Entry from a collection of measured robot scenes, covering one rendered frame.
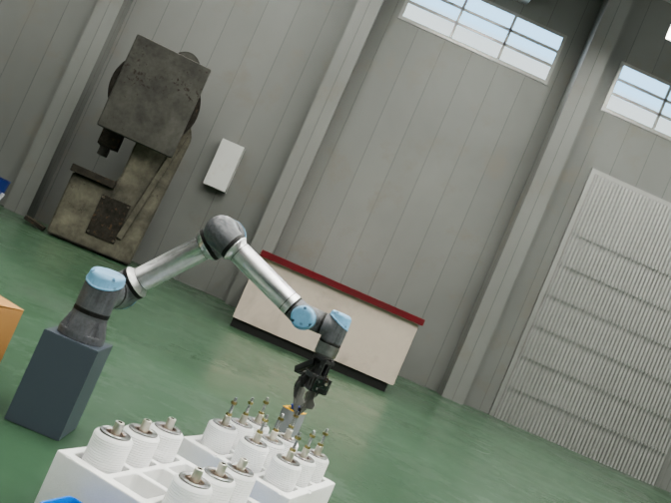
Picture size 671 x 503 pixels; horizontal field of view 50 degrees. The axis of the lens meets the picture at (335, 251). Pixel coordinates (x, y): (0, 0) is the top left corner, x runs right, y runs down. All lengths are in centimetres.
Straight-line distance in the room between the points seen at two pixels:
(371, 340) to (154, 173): 336
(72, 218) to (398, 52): 476
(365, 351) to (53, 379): 506
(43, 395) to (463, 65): 857
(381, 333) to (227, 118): 408
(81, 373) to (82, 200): 651
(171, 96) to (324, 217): 261
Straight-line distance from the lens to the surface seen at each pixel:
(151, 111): 855
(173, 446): 200
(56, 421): 243
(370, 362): 720
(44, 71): 1054
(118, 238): 877
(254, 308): 712
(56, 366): 241
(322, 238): 965
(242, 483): 190
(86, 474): 178
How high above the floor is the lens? 78
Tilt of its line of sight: 2 degrees up
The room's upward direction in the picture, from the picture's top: 23 degrees clockwise
